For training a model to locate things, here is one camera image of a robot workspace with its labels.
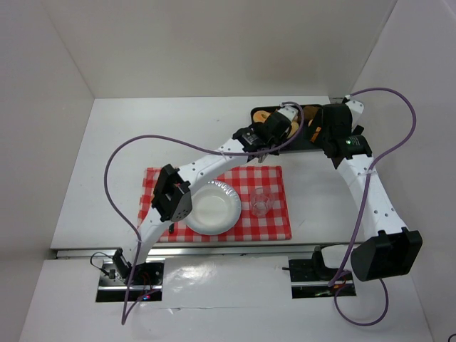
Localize clear drinking glass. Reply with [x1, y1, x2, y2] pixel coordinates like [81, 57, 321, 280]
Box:
[249, 187, 275, 217]

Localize ring bagel bread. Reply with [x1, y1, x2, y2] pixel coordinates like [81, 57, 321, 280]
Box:
[252, 110, 271, 123]

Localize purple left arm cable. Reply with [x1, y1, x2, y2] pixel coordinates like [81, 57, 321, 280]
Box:
[103, 101, 306, 326]

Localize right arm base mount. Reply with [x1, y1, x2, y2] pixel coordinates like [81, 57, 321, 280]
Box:
[281, 247, 356, 299]

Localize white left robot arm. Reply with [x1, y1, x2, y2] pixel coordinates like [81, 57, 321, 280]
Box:
[113, 101, 304, 283]

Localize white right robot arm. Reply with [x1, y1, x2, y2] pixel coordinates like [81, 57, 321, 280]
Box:
[307, 100, 423, 282]

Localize red white checkered cloth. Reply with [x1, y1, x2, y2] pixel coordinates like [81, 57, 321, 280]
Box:
[160, 166, 292, 243]

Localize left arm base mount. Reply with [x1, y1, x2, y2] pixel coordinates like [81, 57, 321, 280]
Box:
[88, 251, 165, 303]

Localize black bread tray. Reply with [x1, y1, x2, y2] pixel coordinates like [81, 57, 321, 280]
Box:
[250, 102, 323, 154]

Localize silver metal tongs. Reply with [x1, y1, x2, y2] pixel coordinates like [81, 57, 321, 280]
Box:
[257, 153, 269, 163]

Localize aluminium rail front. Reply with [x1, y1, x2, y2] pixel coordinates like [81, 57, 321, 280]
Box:
[53, 243, 357, 259]

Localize white round plate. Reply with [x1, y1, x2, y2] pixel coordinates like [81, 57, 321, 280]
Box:
[185, 180, 242, 236]

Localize brown bread piece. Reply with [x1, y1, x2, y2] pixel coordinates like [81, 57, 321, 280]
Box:
[303, 105, 320, 122]

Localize twisted ring bread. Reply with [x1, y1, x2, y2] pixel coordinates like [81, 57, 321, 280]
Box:
[287, 121, 299, 139]

